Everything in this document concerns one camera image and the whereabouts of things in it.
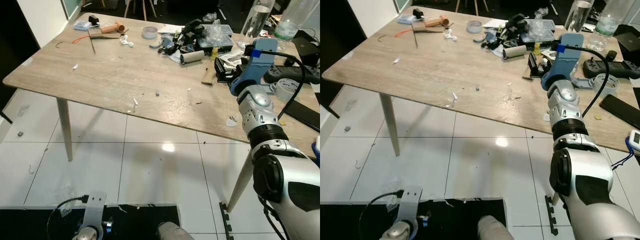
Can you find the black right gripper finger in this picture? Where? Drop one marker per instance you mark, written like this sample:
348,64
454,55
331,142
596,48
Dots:
218,70
532,65

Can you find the clear plastic parts box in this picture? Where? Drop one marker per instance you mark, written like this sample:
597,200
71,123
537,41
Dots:
220,40
542,32

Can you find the black floor mat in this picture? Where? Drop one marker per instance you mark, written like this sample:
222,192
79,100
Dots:
30,222
450,220

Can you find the long white paper scrap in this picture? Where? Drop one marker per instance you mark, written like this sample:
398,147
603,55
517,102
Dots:
454,98
135,103

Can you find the white plastic piece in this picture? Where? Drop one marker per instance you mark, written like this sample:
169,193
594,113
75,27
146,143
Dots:
126,42
450,35

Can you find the round white paper scrap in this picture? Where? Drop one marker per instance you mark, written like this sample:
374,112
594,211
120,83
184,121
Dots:
232,121
546,117

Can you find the thin dark stick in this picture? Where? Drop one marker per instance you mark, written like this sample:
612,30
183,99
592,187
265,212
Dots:
415,36
92,42

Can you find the black mechanical gadget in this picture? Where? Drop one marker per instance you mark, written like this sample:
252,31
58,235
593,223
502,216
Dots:
510,30
187,35

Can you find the black phone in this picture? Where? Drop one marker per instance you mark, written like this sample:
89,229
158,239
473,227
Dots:
620,111
302,115

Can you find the small black device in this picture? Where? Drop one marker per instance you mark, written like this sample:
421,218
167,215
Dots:
418,13
93,20

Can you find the grey tape roll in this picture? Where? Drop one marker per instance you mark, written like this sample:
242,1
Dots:
605,86
286,90

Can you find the clear plastic bottle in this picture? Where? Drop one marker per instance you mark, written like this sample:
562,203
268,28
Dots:
579,15
257,17

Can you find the clear tape roll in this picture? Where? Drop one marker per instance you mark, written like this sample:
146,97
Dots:
149,33
474,27

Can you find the small wooden block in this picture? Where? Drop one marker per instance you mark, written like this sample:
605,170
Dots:
208,76
526,74

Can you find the orange tube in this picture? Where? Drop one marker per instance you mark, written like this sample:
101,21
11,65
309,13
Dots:
111,28
436,21

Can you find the black foam mat piece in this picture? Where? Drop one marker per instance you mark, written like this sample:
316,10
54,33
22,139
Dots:
550,215
226,220

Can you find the light wooden table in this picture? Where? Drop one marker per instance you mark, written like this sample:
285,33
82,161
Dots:
450,70
130,75

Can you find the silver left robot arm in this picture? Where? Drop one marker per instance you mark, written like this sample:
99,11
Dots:
87,234
400,232

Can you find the cardboard tube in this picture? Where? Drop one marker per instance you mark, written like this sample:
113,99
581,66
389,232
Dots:
192,57
515,52

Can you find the clear bottle with green label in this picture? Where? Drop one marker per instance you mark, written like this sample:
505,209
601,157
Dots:
607,25
295,20

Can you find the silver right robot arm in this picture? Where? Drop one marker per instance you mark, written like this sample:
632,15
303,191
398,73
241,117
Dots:
280,175
580,170

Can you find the silver right robot leg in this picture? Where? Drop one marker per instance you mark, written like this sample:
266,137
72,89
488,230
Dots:
175,232
492,229

